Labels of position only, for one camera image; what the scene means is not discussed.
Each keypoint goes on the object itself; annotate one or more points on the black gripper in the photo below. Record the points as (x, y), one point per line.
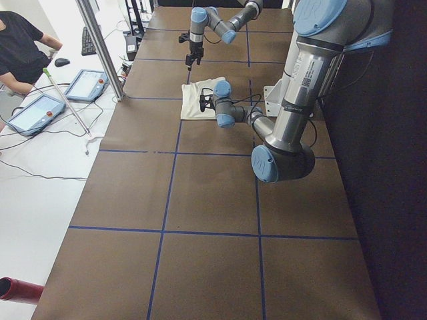
(194, 48)

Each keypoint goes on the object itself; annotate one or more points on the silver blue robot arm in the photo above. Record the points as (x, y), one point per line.
(202, 17)
(323, 30)

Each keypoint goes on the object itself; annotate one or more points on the black keyboard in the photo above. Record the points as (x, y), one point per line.
(87, 45)

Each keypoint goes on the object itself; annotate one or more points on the far teach pendant tablet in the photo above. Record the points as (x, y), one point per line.
(87, 86)

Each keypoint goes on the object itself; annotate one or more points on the teach pendant tablet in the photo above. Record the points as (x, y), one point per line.
(36, 116)
(87, 86)

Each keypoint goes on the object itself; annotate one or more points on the black computer mouse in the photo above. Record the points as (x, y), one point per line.
(59, 62)

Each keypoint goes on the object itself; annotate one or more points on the white reacher grabber stick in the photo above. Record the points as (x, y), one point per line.
(89, 136)

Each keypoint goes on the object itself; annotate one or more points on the near teach pendant tablet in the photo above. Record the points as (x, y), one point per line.
(36, 116)

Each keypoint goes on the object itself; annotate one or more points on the person in black shirt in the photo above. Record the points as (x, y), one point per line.
(22, 63)

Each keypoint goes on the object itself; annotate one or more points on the red cylinder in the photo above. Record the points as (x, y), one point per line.
(19, 291)

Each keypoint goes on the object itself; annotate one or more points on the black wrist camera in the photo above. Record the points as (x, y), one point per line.
(183, 37)
(206, 102)

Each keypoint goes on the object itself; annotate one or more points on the aluminium frame post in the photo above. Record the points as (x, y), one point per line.
(90, 21)

